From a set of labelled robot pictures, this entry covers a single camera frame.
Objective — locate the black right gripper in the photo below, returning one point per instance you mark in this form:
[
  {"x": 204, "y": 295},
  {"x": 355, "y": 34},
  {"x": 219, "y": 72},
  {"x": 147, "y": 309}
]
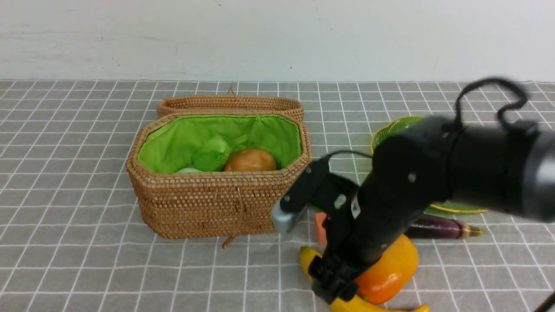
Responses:
[{"x": 357, "y": 232}]

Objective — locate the orange yellow mango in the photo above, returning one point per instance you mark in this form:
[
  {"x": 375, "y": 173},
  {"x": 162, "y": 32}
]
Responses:
[{"x": 391, "y": 273}]

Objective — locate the yellow banana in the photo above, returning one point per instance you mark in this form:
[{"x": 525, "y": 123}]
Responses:
[{"x": 357, "y": 304}]

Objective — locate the purple eggplant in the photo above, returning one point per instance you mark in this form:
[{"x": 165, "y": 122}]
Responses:
[{"x": 435, "y": 227}]

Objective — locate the brown potato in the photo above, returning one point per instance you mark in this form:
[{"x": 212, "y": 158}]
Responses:
[{"x": 250, "y": 160}]

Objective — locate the white radish with leaves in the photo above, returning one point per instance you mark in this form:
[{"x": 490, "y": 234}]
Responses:
[{"x": 188, "y": 170}]

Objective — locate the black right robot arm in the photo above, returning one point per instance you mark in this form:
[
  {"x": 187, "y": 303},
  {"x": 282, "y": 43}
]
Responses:
[{"x": 509, "y": 169}]

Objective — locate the orange foam cube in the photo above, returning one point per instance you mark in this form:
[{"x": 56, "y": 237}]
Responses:
[{"x": 319, "y": 218}]

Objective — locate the green glass leaf plate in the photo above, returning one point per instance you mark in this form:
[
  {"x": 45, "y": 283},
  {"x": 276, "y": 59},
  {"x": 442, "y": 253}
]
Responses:
[{"x": 446, "y": 208}]

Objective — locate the woven rattan basket lid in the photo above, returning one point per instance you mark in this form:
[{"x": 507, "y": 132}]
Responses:
[{"x": 255, "y": 104}]

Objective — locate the woven rattan basket green lining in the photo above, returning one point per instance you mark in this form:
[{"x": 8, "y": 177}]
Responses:
[{"x": 210, "y": 204}]

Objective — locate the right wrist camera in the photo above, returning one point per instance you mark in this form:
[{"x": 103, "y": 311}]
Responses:
[{"x": 300, "y": 195}]

